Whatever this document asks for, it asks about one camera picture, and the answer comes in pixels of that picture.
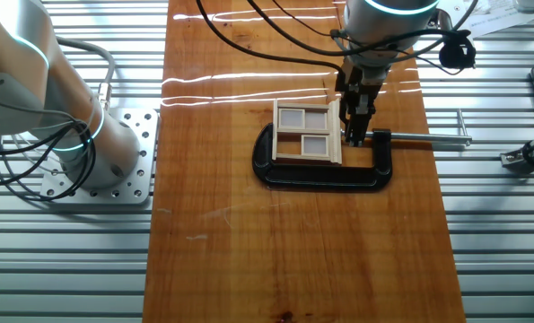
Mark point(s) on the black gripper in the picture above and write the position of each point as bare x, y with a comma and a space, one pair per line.
361, 89

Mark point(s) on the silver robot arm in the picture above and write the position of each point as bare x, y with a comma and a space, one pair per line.
24, 67

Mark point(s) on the black C-clamp with steel screw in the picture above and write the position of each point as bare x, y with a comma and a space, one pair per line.
320, 177

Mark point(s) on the long wooden board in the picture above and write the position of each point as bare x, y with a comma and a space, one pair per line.
293, 247

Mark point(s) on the white printed paper sheets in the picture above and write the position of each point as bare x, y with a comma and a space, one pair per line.
500, 20

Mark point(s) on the miniature wooden window frame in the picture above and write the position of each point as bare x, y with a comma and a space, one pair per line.
276, 134

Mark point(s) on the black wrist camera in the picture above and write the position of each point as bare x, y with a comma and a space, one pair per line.
457, 50

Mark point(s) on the small silver camera with mount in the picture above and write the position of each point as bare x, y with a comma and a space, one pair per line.
515, 158

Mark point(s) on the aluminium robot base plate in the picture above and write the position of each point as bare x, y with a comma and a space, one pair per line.
150, 148

